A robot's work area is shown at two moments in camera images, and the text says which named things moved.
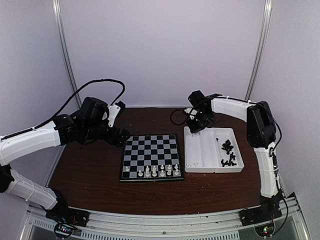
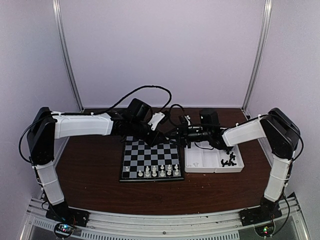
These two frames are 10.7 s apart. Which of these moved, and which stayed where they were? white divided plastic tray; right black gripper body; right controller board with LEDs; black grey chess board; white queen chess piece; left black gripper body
Moved: left black gripper body; right black gripper body
Stayed: white queen chess piece; white divided plastic tray; right controller board with LEDs; black grey chess board
